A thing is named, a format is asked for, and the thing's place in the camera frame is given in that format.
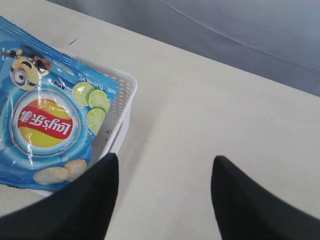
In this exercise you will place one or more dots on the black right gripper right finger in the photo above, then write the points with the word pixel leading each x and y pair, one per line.
pixel 244 210

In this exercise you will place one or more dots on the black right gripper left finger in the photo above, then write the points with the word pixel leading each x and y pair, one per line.
pixel 80 211

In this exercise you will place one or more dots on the grey backdrop curtain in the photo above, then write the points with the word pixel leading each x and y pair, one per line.
pixel 275 39

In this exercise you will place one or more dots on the blue Lay's chips bag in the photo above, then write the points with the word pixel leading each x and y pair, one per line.
pixel 52 107

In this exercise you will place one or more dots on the white perforated plastic basket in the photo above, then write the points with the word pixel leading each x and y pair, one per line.
pixel 114 128

